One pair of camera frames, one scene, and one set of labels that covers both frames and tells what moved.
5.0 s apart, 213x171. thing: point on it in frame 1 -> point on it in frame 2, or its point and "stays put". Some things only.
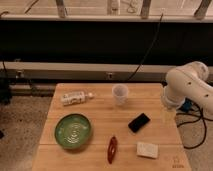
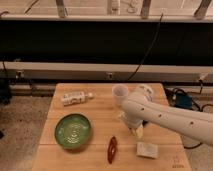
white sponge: (147, 149) stays put
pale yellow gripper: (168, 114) -> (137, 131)
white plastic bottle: (75, 97) stays put
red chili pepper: (112, 148) stays put
